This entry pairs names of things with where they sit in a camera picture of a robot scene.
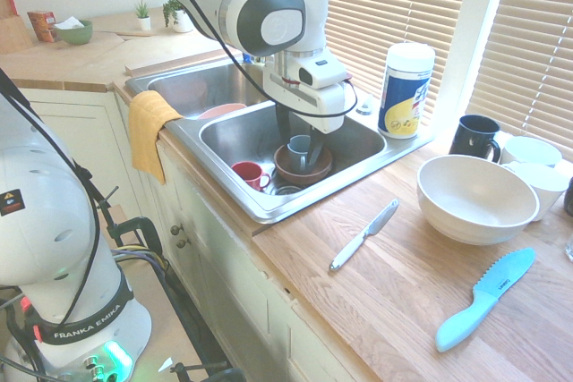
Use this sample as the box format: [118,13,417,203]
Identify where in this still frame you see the red mug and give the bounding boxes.
[231,161,272,192]

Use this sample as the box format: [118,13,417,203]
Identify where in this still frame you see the brown wooden bowl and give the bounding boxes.
[273,142,335,186]

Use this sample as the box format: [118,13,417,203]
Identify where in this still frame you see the small potted upright plant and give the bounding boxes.
[133,0,153,32]

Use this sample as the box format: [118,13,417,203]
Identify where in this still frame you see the light blue serrated knife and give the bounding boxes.
[435,247,537,353]

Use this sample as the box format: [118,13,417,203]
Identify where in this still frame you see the wooden knife block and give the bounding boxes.
[0,0,35,55]

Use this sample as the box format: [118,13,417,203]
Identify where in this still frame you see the black mounting clamp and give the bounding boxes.
[96,196,167,269]

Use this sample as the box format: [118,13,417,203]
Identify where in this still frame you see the yellow dish cloth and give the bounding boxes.
[128,89,184,185]

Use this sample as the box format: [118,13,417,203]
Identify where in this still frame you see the white paper napkin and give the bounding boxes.
[52,16,86,30]

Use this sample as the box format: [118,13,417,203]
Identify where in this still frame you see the dark round object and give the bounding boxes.
[562,175,573,217]

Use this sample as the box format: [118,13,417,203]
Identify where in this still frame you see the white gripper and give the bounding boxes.
[262,64,359,167]

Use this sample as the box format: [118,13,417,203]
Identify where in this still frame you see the red cardboard box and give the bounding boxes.
[27,10,59,43]

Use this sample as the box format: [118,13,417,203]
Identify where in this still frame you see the metal sink drain strainer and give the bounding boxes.
[271,183,301,198]

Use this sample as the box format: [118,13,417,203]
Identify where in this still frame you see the grey mug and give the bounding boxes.
[286,134,314,174]

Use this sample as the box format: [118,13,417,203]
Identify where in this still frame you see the black mug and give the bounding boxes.
[449,115,501,164]

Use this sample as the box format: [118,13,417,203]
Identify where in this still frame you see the green bowl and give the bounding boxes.
[54,19,94,47]

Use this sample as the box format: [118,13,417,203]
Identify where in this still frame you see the potted trailing plant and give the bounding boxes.
[161,0,194,34]

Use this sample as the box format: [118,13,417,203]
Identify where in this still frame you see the disinfecting wipes canister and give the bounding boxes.
[377,42,436,140]

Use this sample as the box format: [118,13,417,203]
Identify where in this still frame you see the large cream bowl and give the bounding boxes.
[416,154,541,247]

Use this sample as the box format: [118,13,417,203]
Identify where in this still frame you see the white-handled table knife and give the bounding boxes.
[329,198,400,272]

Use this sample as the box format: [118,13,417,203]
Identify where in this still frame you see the small white bowl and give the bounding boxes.
[500,135,564,168]
[503,160,570,222]

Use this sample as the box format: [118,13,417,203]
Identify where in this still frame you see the window blind behind mugs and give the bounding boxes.
[465,0,573,160]

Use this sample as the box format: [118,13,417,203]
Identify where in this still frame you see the stainless steel double sink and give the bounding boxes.
[124,55,436,225]

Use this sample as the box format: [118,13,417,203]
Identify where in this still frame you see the pink plastic bowl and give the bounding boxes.
[196,103,248,122]

